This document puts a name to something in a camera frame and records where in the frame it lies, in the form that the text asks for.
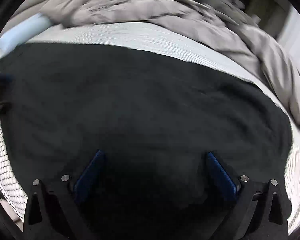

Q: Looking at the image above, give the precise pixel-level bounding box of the white honeycomb mattress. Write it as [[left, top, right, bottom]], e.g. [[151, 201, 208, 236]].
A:
[[0, 21, 300, 235]]

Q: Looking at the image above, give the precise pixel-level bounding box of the grey crumpled duvet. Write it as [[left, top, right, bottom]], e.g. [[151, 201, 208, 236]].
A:
[[41, 0, 300, 127]]

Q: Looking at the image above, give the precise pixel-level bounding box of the light blue pillow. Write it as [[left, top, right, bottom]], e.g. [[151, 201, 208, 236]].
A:
[[0, 13, 53, 54]]

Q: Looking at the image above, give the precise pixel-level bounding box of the dark grey quilted blanket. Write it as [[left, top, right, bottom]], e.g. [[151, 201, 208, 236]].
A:
[[194, 0, 258, 28]]

